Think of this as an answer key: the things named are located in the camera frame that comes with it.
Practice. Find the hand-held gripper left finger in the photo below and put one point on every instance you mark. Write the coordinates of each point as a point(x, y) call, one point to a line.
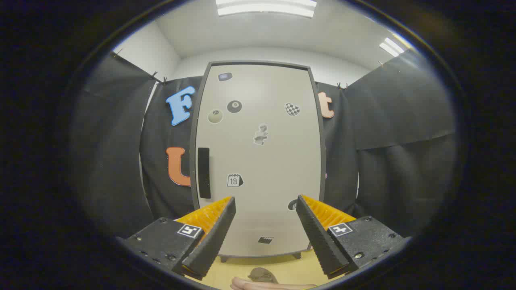
point(213, 241)

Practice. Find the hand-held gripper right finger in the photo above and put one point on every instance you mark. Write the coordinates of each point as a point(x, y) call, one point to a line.
point(318, 241)

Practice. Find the brown fluffy shoe with bow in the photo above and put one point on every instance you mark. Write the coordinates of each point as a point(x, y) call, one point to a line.
point(262, 275)

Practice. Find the beige shoe cabinet door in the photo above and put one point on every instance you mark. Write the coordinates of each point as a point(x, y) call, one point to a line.
point(258, 161)

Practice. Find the grey shoe cabinet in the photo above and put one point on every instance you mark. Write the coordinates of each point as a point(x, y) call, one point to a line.
point(194, 133)

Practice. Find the black backdrop cloth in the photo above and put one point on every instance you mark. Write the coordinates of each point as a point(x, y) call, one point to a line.
point(113, 161)

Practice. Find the small ceiling light panel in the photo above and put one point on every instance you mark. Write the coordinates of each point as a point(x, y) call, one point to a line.
point(391, 46)

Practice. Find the long ceiling light panel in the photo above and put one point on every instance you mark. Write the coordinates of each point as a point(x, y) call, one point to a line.
point(266, 8)

